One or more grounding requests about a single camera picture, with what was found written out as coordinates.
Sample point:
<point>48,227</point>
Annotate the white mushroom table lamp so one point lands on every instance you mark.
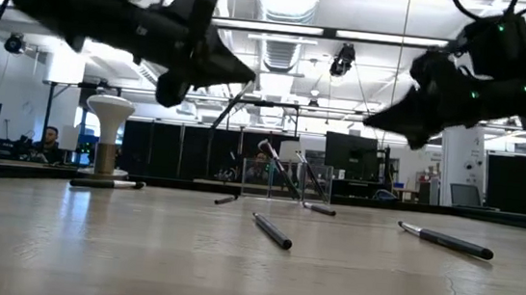
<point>110,111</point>

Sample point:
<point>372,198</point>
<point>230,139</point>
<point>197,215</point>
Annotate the white round column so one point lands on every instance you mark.
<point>462,166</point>

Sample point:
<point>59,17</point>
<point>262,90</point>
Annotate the black computer monitor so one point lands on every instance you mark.
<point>351,156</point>

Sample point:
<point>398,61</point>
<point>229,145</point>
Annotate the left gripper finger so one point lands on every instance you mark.
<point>218,56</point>
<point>216,76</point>

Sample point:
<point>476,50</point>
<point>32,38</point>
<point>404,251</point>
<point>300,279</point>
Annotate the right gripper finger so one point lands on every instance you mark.
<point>400,127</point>
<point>400,107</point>

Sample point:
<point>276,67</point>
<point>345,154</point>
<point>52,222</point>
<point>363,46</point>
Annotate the round black security camera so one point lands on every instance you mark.
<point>14,43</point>

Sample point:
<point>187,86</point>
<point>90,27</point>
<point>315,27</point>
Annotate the black overhead camera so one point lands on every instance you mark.
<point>343,60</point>

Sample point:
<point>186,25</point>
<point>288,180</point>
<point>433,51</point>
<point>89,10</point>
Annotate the clear acrylic organizer box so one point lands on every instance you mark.
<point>286,183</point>

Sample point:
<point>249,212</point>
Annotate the silver ceiling duct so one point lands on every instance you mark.
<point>286,4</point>

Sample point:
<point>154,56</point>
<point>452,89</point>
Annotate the dark pen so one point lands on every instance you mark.
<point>225,200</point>
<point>95,183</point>

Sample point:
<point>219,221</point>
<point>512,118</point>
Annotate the person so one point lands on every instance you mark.
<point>259,169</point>
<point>50,144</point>

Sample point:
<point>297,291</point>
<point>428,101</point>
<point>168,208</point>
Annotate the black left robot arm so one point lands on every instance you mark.
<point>88,0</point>

